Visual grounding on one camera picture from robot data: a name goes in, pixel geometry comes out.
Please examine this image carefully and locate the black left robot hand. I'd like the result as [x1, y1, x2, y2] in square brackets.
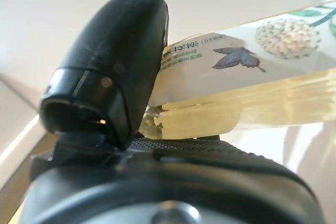
[19, 0, 320, 224]

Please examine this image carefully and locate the tea bottle with white cap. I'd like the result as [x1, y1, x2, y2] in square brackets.
[141, 0, 336, 141]

